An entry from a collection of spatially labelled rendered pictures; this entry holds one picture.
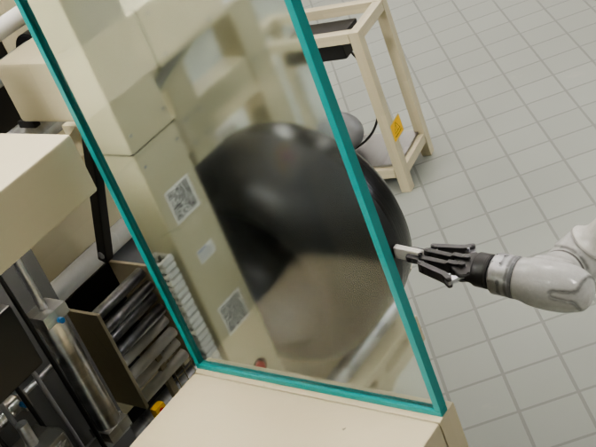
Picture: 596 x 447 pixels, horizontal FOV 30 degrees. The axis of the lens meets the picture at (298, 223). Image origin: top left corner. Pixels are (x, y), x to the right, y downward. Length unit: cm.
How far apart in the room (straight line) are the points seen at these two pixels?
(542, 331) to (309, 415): 214
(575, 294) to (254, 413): 70
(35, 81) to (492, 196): 271
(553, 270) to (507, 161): 273
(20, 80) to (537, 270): 117
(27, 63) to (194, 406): 85
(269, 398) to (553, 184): 290
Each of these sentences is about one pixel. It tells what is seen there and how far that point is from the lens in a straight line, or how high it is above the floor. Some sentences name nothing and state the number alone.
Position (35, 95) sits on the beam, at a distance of 251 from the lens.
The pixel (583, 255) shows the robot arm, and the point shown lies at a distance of 239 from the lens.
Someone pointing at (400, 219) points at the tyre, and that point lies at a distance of 249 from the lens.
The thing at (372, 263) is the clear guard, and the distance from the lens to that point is 168.
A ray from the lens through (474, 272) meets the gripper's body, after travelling 235.
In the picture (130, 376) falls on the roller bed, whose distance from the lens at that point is 272.
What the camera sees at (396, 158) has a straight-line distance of 491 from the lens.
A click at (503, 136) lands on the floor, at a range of 520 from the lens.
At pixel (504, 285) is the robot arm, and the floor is 112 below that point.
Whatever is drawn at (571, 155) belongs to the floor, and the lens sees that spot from 492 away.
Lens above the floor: 248
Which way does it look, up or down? 29 degrees down
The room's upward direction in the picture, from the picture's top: 22 degrees counter-clockwise
